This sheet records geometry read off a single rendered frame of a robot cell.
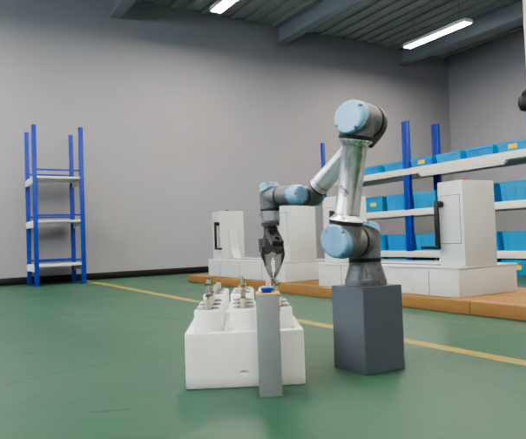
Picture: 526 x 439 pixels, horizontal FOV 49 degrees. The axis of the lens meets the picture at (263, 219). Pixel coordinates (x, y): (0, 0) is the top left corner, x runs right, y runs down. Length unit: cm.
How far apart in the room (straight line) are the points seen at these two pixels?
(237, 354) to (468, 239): 217
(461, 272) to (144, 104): 599
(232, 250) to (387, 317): 446
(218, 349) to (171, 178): 682
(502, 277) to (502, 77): 797
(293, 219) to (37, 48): 462
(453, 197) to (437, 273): 49
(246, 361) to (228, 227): 463
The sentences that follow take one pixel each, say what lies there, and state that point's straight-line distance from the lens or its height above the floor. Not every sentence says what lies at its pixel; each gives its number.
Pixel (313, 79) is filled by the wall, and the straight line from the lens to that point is 1023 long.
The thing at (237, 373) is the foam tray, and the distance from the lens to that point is 195.
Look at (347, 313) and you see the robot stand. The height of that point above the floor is 21.
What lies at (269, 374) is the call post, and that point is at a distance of 182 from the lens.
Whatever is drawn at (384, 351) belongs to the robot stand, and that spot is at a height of 7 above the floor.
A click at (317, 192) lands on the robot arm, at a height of 65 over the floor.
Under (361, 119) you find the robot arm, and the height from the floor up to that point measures 86.
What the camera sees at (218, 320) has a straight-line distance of 197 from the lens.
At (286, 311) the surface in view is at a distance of 196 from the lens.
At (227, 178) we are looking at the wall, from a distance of 903.
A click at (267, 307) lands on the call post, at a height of 27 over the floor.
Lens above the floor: 48
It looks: 2 degrees up
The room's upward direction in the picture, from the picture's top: 2 degrees counter-clockwise
